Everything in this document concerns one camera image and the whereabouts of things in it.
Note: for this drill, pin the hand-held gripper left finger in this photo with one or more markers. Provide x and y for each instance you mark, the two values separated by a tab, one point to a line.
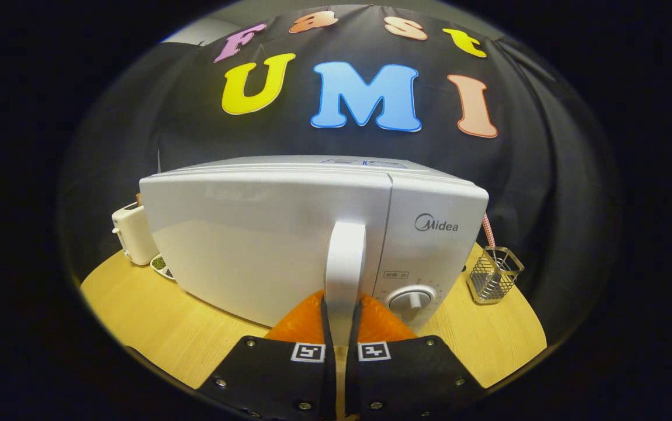
328	374

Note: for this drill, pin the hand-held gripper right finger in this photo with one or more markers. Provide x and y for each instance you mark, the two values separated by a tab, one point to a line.
352	374

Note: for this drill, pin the white microwave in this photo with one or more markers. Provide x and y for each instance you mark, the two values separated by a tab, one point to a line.
254	234

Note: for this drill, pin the pink striped straw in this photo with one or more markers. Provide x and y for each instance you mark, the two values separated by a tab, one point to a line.
489	231

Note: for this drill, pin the white divided bean tray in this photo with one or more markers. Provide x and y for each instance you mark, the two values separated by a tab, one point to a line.
160	264

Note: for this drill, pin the white toaster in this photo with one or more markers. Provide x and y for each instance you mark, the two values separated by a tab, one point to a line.
134	234

